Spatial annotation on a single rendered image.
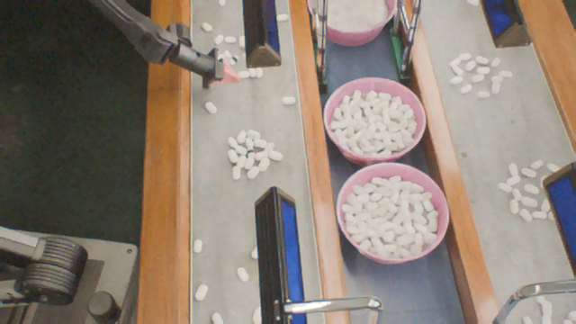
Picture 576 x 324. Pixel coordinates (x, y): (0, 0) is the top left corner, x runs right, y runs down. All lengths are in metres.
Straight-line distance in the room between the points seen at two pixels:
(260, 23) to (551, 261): 0.86
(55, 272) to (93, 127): 1.29
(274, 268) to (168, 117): 0.74
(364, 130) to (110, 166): 1.25
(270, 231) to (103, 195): 1.49
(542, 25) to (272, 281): 1.23
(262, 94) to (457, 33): 0.61
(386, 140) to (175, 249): 0.61
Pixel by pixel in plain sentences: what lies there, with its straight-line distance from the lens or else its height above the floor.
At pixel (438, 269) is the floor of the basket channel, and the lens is 1.63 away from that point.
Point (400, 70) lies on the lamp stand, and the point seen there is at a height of 0.72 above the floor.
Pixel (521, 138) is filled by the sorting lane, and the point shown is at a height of 0.74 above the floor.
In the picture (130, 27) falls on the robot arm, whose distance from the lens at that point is 1.66.
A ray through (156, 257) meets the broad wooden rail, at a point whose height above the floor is 0.76.
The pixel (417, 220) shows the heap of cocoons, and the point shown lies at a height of 0.74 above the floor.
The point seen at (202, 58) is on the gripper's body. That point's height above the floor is 0.90.
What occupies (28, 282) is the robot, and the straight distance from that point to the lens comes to 1.59.
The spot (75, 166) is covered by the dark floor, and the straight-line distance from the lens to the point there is 2.70.
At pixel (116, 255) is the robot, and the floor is 0.47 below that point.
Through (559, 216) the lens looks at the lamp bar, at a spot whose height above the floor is 1.06.
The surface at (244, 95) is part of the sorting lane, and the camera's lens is 1.80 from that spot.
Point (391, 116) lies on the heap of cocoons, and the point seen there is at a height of 0.74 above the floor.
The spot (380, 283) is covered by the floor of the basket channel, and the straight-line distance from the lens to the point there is 1.60.
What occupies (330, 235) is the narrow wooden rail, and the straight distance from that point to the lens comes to 1.54.
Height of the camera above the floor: 2.14
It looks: 57 degrees down
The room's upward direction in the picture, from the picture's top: 4 degrees counter-clockwise
